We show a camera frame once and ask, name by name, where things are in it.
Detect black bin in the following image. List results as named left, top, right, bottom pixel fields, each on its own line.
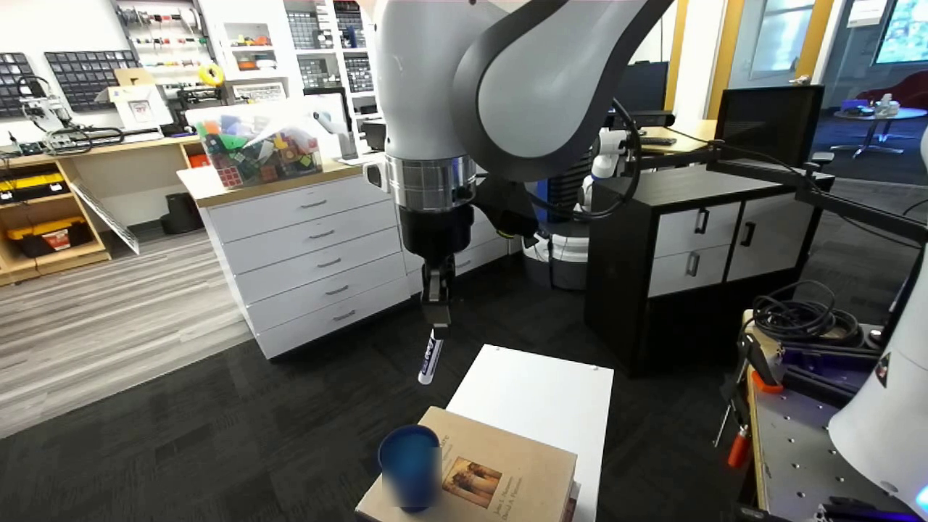
left=156, top=187, right=207, bottom=238

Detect small black monitor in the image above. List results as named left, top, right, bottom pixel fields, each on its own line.
left=617, top=58, right=674, bottom=119

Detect yellow window frame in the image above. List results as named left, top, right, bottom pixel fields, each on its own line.
left=707, top=0, right=841, bottom=94

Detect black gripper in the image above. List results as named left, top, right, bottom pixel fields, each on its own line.
left=397, top=203, right=478, bottom=332

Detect white paper sheet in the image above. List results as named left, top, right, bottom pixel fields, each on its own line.
left=174, top=162, right=232, bottom=204

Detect white spray bottle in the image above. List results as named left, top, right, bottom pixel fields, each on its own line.
left=587, top=120, right=632, bottom=181

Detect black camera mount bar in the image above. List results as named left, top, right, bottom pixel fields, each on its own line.
left=713, top=154, right=928, bottom=245

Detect black electronics box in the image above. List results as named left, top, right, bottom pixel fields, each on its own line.
left=774, top=341, right=886, bottom=400

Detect wooden desk with shelves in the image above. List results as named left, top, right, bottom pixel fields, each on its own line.
left=0, top=133, right=210, bottom=289

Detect blue plastic cup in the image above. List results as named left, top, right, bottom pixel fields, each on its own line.
left=374, top=423, right=443, bottom=515

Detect coiled black cable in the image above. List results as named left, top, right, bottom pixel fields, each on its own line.
left=746, top=287, right=871, bottom=349

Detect orange handled screwdriver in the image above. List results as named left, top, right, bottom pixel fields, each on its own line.
left=726, top=423, right=754, bottom=474

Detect wooden edged robot workbench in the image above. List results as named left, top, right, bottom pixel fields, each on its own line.
left=736, top=360, right=928, bottom=522

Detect black cabinet white drawers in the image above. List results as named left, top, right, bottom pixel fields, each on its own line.
left=582, top=162, right=835, bottom=376

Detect white wall shelf unit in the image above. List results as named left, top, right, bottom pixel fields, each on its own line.
left=111, top=0, right=384, bottom=110

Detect tan hardcover book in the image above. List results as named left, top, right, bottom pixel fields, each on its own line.
left=353, top=402, right=582, bottom=522

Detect black wall pegboard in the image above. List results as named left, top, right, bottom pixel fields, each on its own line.
left=0, top=46, right=146, bottom=125

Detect white drawer cabinet wooden top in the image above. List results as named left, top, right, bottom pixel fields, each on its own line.
left=195, top=155, right=524, bottom=363

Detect wrist mounted camera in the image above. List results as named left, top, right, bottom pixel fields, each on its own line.
left=361, top=155, right=394, bottom=190

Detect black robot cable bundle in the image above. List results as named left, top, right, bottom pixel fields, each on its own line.
left=600, top=93, right=648, bottom=210

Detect wall display screen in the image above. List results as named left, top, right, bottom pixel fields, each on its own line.
left=874, top=0, right=928, bottom=73

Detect plastic bin of toys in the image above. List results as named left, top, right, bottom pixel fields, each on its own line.
left=195, top=103, right=329, bottom=190

